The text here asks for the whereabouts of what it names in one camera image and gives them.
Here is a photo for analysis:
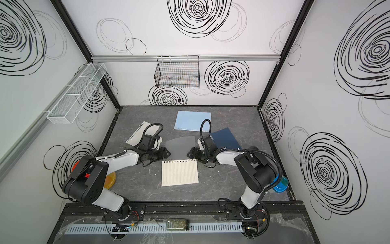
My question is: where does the black wire basket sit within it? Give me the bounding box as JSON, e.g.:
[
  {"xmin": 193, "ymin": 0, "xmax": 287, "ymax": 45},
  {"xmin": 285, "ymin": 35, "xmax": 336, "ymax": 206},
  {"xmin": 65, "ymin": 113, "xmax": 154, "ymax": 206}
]
[{"xmin": 154, "ymin": 61, "xmax": 200, "ymax": 88}]

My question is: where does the torn lined paper page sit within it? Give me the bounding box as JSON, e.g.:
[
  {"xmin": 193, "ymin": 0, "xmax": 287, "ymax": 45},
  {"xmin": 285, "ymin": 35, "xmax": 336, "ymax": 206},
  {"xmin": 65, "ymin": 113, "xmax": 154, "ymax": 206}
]
[{"xmin": 126, "ymin": 121, "xmax": 164, "ymax": 149}]

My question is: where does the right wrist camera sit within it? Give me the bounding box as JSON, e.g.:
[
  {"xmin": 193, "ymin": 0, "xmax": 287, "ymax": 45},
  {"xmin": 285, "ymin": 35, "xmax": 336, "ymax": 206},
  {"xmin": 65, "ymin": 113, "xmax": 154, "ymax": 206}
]
[{"xmin": 197, "ymin": 139, "xmax": 204, "ymax": 151}]

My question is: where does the white lined spiral notebook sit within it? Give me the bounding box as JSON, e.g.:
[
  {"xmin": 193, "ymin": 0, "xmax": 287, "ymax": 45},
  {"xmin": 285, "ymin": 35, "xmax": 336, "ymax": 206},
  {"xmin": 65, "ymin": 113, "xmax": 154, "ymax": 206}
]
[{"xmin": 161, "ymin": 136, "xmax": 199, "ymax": 187}]

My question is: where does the dark blue notebook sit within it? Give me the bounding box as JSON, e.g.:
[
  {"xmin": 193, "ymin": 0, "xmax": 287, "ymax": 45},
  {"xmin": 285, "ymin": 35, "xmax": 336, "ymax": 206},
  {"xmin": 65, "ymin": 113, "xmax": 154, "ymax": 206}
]
[{"xmin": 211, "ymin": 128, "xmax": 241, "ymax": 149}]

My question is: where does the green circuit box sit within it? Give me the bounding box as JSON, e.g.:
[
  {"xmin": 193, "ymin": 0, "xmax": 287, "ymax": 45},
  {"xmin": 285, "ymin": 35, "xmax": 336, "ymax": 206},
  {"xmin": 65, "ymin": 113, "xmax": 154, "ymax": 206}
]
[{"xmin": 166, "ymin": 219, "xmax": 190, "ymax": 231}]

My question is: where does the light blue notebook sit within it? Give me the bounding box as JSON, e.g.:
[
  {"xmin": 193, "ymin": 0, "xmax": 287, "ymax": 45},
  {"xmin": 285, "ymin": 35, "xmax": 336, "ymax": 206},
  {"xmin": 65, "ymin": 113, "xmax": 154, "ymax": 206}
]
[{"xmin": 174, "ymin": 111, "xmax": 211, "ymax": 132}]

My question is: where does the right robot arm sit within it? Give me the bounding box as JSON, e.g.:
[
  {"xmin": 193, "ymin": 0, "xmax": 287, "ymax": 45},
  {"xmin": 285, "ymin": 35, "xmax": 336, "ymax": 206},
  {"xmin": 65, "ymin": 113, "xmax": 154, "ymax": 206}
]
[{"xmin": 187, "ymin": 119, "xmax": 283, "ymax": 219}]

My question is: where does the white wire shelf basket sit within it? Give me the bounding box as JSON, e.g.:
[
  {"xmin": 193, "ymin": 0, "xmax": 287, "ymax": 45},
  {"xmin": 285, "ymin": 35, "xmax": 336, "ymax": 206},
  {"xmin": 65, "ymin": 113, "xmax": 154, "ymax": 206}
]
[{"xmin": 46, "ymin": 63, "xmax": 107, "ymax": 124}]

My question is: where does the aluminium wall rail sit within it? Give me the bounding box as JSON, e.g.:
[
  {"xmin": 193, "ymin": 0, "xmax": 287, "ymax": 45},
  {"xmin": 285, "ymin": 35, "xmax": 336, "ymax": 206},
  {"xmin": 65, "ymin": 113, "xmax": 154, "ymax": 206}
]
[{"xmin": 91, "ymin": 54, "xmax": 281, "ymax": 63}]

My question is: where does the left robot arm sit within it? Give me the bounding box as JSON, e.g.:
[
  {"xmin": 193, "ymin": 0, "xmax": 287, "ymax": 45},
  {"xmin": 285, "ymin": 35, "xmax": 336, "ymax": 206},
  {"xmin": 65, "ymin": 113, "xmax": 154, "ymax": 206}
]
[{"xmin": 62, "ymin": 123, "xmax": 171, "ymax": 221}]

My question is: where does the red lid yellow jar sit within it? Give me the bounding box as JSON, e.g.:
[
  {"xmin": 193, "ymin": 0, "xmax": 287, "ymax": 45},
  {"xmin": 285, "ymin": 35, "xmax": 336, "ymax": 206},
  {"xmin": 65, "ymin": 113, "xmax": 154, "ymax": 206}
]
[{"xmin": 71, "ymin": 161, "xmax": 116, "ymax": 190}]

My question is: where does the white slotted cable duct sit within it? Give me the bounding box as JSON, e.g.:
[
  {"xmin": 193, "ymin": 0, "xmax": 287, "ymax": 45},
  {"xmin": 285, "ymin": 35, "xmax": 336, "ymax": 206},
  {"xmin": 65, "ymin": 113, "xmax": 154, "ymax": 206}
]
[{"xmin": 63, "ymin": 222, "xmax": 243, "ymax": 235}]

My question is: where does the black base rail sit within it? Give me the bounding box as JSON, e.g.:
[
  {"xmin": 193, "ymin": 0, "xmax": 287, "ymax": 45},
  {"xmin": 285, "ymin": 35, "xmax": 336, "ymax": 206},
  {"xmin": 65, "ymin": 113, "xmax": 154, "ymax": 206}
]
[{"xmin": 61, "ymin": 200, "xmax": 306, "ymax": 221}]

